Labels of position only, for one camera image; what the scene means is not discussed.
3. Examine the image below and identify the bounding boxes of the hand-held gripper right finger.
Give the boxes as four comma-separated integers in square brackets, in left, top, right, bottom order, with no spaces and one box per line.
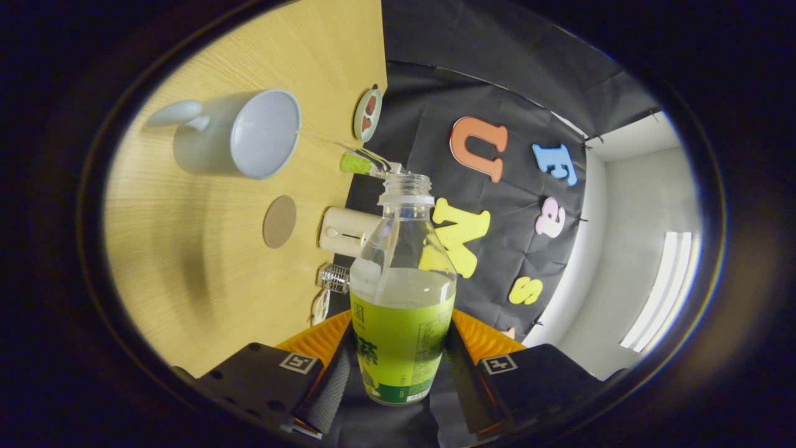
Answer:
[445,308,626,436]

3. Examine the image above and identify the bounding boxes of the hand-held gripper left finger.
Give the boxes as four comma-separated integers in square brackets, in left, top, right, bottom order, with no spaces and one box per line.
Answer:
[174,309,355,439]

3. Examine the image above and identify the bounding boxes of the clear juice bottle green label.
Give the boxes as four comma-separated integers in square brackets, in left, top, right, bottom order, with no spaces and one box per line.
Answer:
[349,173,458,406]

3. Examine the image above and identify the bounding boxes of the round brown coaster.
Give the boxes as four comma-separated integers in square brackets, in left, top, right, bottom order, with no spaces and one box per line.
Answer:
[262,195,298,250]

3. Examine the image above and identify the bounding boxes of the white cup with handle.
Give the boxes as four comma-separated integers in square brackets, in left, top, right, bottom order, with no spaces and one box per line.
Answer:
[144,88,303,180]

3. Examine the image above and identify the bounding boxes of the slim white and green bottle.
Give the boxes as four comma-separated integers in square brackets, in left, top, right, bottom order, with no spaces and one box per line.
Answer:
[339,148,406,181]

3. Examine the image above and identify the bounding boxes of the white divided dish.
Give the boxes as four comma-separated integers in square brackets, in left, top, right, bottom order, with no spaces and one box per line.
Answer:
[310,289,331,327]

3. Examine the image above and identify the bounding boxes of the white toaster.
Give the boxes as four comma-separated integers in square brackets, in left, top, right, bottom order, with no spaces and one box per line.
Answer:
[318,207,383,258]

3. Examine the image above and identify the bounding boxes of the wooden table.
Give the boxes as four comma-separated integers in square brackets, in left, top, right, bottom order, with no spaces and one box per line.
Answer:
[103,0,388,379]

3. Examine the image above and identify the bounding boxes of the ceiling light panel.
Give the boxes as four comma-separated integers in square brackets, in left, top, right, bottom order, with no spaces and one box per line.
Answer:
[619,231,702,355]

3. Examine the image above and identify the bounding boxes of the pale green plate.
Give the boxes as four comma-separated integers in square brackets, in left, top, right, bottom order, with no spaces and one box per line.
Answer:
[353,85,383,142]

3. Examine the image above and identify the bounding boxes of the black backdrop cloth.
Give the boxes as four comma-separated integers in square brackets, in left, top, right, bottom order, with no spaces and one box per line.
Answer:
[323,0,661,446]

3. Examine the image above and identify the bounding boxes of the metal wire holder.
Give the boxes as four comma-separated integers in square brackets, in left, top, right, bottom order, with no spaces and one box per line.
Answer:
[316,263,352,294]

